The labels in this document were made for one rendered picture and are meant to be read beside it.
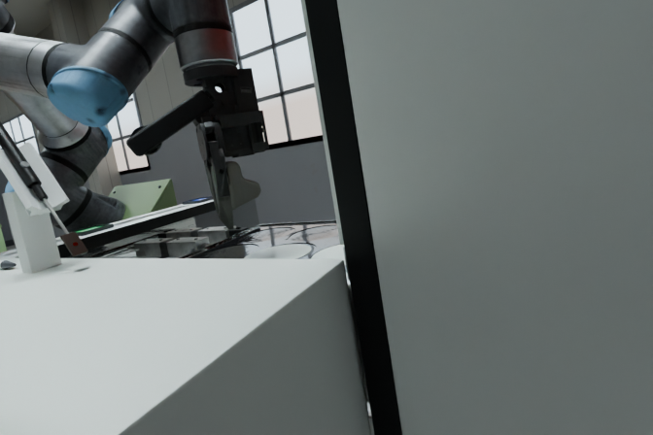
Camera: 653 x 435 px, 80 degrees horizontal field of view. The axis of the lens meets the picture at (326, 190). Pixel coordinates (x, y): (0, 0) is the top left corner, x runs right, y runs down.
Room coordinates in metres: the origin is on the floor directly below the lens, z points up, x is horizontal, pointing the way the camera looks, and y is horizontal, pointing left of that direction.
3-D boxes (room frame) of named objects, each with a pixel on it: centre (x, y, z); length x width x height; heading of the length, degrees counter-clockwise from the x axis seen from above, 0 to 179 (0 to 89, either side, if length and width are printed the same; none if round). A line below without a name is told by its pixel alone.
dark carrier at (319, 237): (0.56, 0.08, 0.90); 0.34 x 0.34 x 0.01; 61
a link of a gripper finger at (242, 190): (0.52, 0.12, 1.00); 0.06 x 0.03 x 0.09; 113
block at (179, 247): (0.74, 0.28, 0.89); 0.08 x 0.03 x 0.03; 61
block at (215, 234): (0.81, 0.24, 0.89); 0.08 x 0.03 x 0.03; 61
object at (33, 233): (0.40, 0.29, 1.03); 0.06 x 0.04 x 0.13; 61
